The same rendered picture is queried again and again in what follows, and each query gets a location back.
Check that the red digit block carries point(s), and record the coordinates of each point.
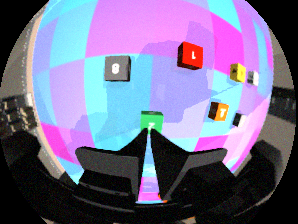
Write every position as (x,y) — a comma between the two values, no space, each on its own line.
(190,56)

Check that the yellow block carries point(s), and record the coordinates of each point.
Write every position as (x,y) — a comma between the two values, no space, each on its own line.
(237,72)

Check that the green block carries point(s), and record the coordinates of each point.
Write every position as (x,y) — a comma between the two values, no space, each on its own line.
(151,120)

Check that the orange block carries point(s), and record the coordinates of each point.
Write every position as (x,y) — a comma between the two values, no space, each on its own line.
(218,111)

